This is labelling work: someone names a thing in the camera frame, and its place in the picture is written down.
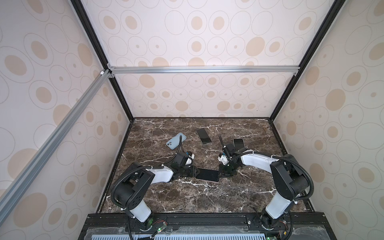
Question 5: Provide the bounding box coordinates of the light blue case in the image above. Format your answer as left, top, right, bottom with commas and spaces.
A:
166, 133, 187, 150
233, 138, 245, 149

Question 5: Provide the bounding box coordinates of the black phone purple edge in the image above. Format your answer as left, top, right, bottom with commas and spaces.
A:
195, 168, 220, 183

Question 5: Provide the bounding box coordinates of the black phone grey edge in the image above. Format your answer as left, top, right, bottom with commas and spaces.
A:
197, 128, 212, 145

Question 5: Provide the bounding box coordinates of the pink phone case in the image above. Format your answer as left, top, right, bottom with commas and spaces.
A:
196, 179, 221, 184

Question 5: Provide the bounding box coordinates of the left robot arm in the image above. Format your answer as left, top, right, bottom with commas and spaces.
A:
111, 152, 199, 224

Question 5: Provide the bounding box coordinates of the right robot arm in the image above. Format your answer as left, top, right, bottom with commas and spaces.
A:
218, 144, 315, 230

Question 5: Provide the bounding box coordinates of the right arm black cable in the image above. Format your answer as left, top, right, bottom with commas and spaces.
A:
218, 134, 315, 240

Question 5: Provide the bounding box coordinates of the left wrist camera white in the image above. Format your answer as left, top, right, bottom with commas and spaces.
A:
186, 151, 195, 166

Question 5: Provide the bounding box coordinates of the black base frame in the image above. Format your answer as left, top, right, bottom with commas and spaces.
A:
79, 212, 336, 240

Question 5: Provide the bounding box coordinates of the horizontal aluminium rail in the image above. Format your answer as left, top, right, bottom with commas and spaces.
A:
109, 65, 300, 75

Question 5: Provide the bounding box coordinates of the left slanted aluminium rail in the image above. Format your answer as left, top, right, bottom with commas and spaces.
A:
1, 69, 112, 224

